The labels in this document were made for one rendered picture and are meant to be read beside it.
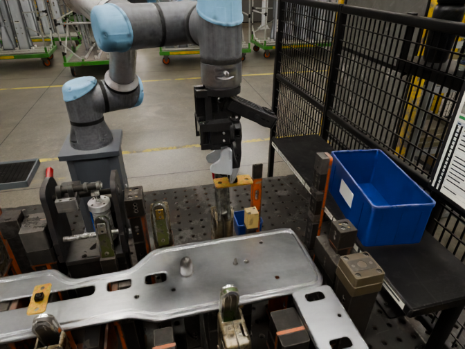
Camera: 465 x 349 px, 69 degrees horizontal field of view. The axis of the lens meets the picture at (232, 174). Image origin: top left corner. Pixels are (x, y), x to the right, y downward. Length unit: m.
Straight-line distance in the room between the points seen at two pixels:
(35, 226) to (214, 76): 0.64
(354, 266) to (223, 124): 0.46
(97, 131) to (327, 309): 0.95
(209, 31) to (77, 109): 0.77
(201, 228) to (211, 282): 0.65
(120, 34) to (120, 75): 0.61
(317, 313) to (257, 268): 0.18
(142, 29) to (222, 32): 0.14
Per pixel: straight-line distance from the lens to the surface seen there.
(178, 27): 0.67
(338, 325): 0.82
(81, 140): 1.32
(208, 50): 0.61
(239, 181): 0.75
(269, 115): 0.68
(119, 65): 1.20
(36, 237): 1.03
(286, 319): 0.83
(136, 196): 0.97
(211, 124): 0.64
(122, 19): 0.63
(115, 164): 1.34
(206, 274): 0.88
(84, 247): 1.09
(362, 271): 0.86
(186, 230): 1.48
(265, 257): 0.93
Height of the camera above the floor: 1.65
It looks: 31 degrees down
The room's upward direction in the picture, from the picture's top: straight up
